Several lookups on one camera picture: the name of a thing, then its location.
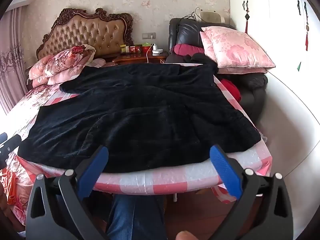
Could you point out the red round box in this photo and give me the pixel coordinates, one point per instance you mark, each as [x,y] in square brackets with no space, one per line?
[145,49]

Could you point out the green tin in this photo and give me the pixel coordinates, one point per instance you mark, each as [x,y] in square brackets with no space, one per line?
[123,49]

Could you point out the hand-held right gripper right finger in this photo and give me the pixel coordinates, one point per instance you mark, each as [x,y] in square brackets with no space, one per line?
[225,170]

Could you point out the red cloth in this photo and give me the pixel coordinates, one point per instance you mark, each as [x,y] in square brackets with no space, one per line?
[231,90]

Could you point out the dark red cushion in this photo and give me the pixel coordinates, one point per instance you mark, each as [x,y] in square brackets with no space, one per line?
[187,50]

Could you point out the grey massage cushion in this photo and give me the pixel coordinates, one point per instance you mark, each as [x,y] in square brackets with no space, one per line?
[211,16]

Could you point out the person's right hand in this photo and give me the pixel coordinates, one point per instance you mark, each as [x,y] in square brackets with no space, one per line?
[187,236]

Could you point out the person's leg in jeans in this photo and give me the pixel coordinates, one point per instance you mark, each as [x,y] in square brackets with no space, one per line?
[135,217]

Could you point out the red gift box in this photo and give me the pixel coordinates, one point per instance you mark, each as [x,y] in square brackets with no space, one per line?
[135,49]

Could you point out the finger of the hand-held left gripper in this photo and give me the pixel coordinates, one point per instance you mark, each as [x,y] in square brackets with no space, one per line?
[12,143]
[2,137]

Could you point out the white round device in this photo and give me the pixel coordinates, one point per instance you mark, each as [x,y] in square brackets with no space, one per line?
[157,52]

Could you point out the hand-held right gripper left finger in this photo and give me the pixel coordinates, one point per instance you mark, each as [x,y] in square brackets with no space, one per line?
[93,170]

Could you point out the red tassel ornament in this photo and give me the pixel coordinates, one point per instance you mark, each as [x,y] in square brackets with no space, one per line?
[306,40]

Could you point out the white wardrobe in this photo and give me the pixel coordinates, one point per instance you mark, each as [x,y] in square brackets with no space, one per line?
[275,42]

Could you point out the black pants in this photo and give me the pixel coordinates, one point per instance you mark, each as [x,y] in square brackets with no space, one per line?
[137,117]

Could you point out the tufted carved wooden headboard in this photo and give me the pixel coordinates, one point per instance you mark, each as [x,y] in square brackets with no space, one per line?
[87,32]

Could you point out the dark wooden nightstand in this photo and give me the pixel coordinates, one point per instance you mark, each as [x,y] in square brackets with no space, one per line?
[135,58]

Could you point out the large pink floral pillow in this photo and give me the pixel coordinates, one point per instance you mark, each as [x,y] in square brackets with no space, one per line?
[237,47]

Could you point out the red knot ornament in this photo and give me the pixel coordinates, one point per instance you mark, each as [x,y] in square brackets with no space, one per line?
[247,17]

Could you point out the black leather armchair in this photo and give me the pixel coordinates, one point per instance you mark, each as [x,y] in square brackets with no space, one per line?
[185,32]

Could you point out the folded pink floral quilt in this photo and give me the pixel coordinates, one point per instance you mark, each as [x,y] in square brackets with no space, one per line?
[62,62]

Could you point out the grey wall socket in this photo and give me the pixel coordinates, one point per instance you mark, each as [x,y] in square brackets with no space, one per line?
[149,35]

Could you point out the pink checked tablecloth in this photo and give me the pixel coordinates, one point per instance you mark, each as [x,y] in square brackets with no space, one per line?
[150,180]

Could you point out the dark grey cloth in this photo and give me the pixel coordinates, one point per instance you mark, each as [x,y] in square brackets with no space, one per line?
[252,81]

